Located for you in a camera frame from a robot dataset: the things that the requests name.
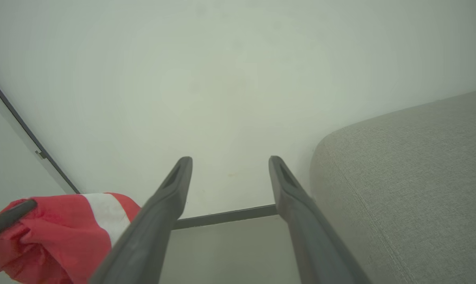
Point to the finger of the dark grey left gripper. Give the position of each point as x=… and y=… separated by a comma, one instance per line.
x=7, y=219

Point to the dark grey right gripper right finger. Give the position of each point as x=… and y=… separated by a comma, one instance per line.
x=316, y=244

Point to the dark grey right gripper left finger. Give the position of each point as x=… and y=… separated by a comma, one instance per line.
x=143, y=244

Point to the red garment with white band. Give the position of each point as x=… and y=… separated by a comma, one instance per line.
x=56, y=240

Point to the dark grey baseboard strip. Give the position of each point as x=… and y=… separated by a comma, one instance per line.
x=226, y=216
x=25, y=128

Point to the grey fabric sofa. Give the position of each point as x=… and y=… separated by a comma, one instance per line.
x=415, y=189

